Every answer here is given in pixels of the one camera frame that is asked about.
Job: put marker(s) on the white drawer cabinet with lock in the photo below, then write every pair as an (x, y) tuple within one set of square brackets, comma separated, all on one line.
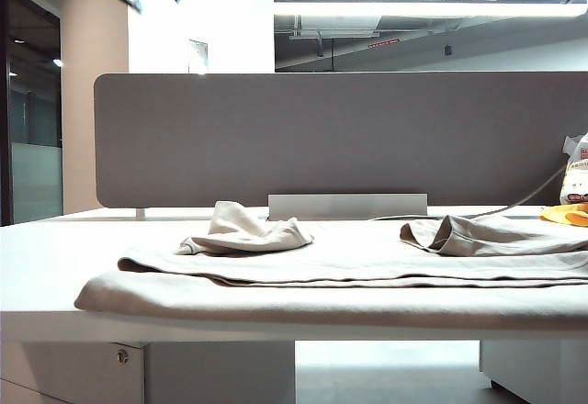
[(206, 372)]

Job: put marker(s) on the long ceiling light strip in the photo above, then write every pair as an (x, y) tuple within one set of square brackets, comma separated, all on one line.
[(413, 8)]

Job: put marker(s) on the grey desk partition panel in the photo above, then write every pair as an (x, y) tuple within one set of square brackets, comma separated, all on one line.
[(321, 138)]

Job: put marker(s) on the red ceiling sign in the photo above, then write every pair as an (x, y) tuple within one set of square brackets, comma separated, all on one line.
[(383, 44)]

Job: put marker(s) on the yellow cloth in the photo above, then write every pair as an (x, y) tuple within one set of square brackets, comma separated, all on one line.
[(558, 215)]

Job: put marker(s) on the white wall switch plate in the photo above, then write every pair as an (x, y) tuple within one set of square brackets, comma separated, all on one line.
[(197, 56)]

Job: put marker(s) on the white partition foot bracket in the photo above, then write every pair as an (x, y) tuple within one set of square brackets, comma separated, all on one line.
[(141, 213)]

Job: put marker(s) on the beige T-shirt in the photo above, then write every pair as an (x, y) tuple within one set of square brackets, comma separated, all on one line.
[(321, 280)]

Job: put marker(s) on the white printed snack bag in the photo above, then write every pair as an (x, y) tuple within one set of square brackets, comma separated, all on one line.
[(576, 179)]

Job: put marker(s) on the dark framed glass door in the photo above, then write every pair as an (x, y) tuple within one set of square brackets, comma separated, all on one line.
[(32, 124)]

